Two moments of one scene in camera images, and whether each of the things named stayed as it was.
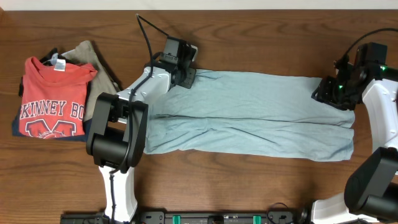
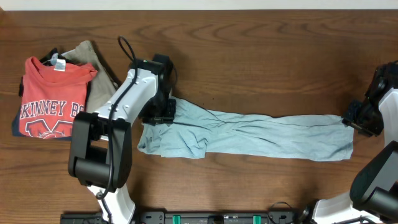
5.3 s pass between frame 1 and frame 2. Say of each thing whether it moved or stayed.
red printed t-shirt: stayed
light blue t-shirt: moved
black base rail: stayed
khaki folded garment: stayed
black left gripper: moved
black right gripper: moved
